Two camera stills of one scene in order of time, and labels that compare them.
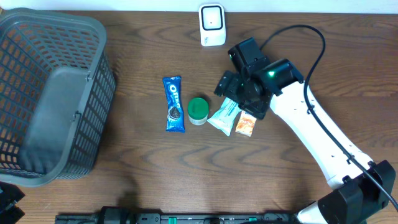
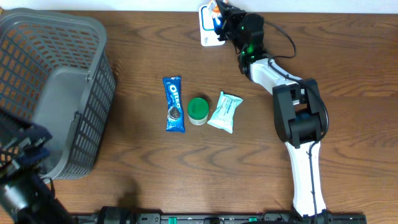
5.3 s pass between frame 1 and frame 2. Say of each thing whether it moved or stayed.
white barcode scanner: stayed
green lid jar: stayed
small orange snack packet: moved
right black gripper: moved
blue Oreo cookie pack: stayed
